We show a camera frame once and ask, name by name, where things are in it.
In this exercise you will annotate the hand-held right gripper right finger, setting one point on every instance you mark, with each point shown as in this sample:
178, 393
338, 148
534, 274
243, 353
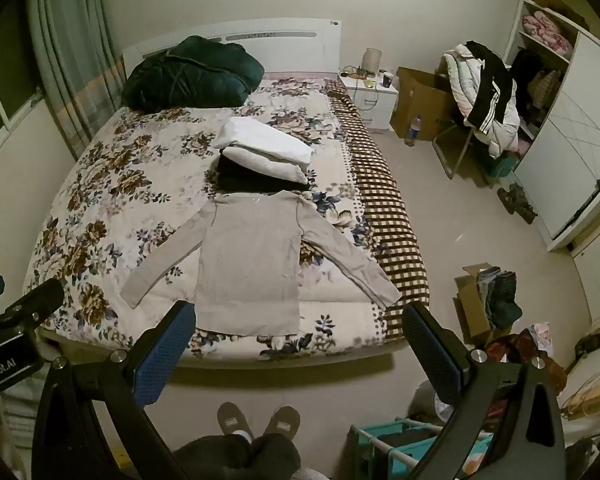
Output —
432, 355

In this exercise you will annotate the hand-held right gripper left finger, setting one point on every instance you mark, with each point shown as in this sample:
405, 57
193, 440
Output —
162, 355

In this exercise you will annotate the white sock with grey seam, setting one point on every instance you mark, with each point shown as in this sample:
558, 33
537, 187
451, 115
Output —
250, 260

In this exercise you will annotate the dark clothes pile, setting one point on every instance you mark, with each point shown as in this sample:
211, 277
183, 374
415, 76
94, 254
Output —
500, 300

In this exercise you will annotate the pile of clothes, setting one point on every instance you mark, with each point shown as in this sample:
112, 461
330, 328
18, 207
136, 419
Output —
500, 135

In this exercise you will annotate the small open cardboard box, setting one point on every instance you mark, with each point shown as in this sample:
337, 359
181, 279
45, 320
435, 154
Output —
472, 310

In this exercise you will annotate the red brown cloth pile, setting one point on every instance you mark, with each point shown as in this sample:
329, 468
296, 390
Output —
515, 355

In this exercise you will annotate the person's left slipper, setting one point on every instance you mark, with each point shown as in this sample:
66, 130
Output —
235, 420

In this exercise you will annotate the person's slipper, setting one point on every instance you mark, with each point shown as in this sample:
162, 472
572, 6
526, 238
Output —
235, 420
282, 422

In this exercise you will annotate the teal laundry rack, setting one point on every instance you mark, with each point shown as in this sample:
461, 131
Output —
380, 445

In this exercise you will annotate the person's legs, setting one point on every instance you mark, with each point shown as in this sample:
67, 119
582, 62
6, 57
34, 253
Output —
230, 460

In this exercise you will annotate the person's right slipper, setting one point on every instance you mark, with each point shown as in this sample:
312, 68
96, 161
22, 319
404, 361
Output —
282, 422

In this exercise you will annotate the floral blanket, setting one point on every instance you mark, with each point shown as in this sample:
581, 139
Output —
130, 170

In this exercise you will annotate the brown checkered blanket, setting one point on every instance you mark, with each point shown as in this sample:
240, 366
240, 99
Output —
380, 195

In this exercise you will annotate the camouflage shoes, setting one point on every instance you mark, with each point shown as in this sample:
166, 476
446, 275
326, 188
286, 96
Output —
517, 202

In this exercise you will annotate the black folded garment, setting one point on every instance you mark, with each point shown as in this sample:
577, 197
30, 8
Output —
235, 180

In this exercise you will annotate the metal folding chair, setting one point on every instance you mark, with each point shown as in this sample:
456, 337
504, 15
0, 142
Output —
450, 160

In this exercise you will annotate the teal storage box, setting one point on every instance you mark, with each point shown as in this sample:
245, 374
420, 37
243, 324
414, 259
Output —
502, 165

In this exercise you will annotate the window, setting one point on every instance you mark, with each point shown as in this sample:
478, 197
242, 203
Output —
0, 85

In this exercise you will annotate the plastic bottle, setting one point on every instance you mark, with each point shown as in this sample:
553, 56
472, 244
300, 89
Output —
413, 130

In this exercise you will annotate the white folded garment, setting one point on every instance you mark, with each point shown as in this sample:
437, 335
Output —
260, 137

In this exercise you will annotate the large cardboard box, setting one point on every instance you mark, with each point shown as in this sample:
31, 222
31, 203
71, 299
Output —
420, 100

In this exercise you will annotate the white nightstand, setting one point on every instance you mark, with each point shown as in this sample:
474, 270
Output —
375, 105

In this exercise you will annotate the white wardrobe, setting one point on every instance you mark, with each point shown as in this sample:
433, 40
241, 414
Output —
570, 135

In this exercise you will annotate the green curtain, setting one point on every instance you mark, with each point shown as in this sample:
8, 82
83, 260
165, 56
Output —
70, 35

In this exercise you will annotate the black striped garment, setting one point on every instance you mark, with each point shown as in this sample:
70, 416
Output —
490, 90

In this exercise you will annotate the dark green pillow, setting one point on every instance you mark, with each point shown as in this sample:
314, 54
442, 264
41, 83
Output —
190, 75

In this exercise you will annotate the dark cup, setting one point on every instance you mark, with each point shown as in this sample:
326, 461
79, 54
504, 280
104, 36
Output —
388, 80

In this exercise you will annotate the cream table lamp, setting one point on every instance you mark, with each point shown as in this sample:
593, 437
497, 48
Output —
372, 60

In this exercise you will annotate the white bed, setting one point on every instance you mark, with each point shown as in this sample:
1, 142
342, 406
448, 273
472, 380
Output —
290, 45

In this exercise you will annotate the pink bedding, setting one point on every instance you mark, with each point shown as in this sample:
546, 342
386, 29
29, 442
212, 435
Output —
545, 30

